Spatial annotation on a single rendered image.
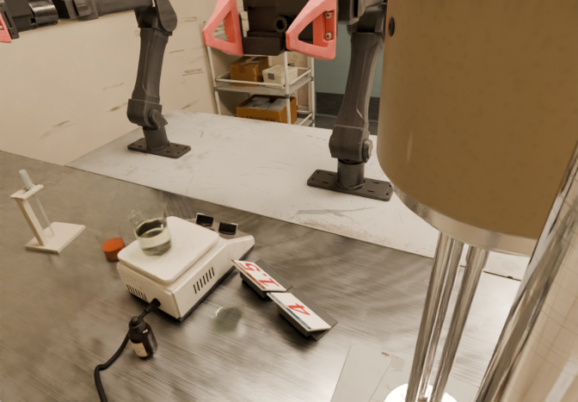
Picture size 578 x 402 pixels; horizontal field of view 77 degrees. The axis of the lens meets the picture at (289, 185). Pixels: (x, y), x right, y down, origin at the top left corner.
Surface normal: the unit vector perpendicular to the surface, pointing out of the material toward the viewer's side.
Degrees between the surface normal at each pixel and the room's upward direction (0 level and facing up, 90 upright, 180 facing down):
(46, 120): 90
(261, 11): 91
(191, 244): 0
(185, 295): 90
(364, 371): 0
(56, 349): 0
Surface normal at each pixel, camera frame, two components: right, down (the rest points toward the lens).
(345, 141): -0.40, 0.00
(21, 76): 0.90, 0.18
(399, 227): -0.06, -0.85
